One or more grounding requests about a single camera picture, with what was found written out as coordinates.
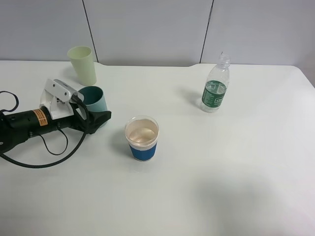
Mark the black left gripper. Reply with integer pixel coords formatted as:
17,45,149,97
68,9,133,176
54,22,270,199
22,108,112,135

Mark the teal plastic cup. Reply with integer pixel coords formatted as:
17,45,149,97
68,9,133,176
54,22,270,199
78,86,111,134

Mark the clear bottle green label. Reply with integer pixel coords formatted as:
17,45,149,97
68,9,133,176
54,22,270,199
200,54,230,113

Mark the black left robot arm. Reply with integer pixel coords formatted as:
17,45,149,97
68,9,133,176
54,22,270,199
0,107,86,153

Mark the glass cup blue sleeve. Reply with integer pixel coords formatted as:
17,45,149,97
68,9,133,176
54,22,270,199
125,116,159,161

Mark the pale green plastic cup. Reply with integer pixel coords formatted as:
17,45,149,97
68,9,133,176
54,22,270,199
67,46,96,86

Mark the black left camera cable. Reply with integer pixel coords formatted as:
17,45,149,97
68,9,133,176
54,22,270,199
0,90,88,169

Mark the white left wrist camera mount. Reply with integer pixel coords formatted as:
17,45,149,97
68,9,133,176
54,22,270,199
40,79,84,120

